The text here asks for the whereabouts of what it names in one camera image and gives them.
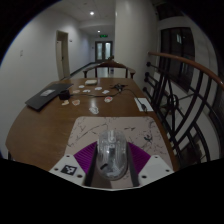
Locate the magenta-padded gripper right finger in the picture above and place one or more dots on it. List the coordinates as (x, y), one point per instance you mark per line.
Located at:
(155, 169)

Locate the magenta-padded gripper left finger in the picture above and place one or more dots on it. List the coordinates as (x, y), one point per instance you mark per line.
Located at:
(65, 169)

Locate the translucent grey computer mouse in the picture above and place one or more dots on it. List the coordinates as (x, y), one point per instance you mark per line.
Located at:
(112, 153)

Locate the white marble-print mouse pad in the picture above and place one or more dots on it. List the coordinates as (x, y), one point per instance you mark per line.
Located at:
(86, 131)

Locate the white oblong sticker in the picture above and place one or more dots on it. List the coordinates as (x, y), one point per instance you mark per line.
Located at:
(94, 110)

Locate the tan heart-shaped sticker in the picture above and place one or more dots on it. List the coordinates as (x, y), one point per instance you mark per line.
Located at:
(65, 103)

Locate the red and white sticker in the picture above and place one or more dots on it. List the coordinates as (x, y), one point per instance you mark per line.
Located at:
(108, 99)
(76, 102)

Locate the black railing with wooden handrail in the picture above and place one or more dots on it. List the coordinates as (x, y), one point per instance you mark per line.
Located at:
(180, 100)

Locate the small black box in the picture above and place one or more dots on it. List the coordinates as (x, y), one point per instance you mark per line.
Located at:
(64, 95)

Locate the closed black laptop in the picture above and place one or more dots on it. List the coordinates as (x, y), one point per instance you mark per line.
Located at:
(46, 96)

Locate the small pale sticker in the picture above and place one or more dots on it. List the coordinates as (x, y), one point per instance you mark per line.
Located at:
(76, 91)
(98, 88)
(86, 90)
(105, 91)
(81, 86)

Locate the small white box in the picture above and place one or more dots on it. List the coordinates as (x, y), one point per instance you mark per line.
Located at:
(91, 82)

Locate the wooden armchair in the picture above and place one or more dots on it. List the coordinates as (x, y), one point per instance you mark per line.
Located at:
(110, 65)

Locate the white side door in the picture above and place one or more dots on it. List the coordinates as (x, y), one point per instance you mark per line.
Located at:
(62, 55)

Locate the dark window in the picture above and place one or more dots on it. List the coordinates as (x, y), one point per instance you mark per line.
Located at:
(178, 56)

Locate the glass double door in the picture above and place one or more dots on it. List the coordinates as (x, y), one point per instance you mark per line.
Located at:
(103, 51)

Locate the green exit sign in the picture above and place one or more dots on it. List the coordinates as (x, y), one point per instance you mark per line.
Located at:
(103, 35)

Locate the white wall switch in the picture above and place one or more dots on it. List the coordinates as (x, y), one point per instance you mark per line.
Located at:
(21, 52)

